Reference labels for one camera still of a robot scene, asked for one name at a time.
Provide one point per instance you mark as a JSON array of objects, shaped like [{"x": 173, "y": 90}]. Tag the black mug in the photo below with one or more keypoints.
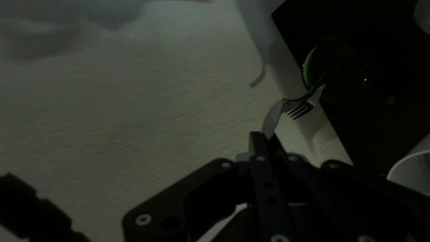
[{"x": 336, "y": 67}]

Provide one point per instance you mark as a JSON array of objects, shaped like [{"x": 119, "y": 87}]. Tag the clear plastic measuring cup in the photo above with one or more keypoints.
[{"x": 410, "y": 175}]

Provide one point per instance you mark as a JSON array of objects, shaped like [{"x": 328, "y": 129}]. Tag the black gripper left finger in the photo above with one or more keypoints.
[{"x": 263, "y": 179}]

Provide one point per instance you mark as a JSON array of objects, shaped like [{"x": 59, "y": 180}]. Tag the black side table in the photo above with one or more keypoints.
[{"x": 380, "y": 102}]

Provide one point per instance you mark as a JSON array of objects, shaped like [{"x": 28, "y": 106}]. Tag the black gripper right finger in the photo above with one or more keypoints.
[{"x": 293, "y": 175}]

